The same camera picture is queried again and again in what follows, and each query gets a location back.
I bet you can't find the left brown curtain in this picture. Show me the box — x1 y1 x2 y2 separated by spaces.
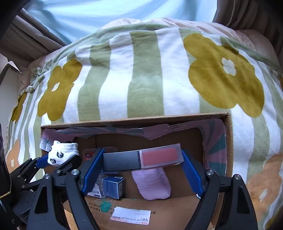
1 9 67 68

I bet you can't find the white bedside furniture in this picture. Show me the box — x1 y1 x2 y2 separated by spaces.
0 53 22 142

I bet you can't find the pink cloth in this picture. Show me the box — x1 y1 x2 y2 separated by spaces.
131 168 171 201

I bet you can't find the red blue floss box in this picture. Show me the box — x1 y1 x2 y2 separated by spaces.
82 147 117 160

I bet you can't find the floral striped blanket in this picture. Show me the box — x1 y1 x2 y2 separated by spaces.
5 19 282 229

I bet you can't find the white blue plastic case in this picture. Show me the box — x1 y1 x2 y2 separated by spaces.
87 175 106 199

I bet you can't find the silver blue small box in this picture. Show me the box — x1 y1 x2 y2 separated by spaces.
102 176 126 199

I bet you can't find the light blue sheer curtain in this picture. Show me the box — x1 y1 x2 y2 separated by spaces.
25 0 217 44

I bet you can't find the red lip gloss tube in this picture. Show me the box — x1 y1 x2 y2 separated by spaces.
103 143 184 172

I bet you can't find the white panda sock roll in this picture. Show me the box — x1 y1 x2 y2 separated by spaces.
47 140 79 167

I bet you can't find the brown curtain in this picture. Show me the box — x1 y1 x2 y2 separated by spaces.
1 9 67 68
213 1 282 65

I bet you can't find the right brown curtain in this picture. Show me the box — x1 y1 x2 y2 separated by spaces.
213 1 282 65

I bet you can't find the pink teal cardboard box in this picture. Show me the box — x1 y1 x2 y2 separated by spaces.
41 113 233 229

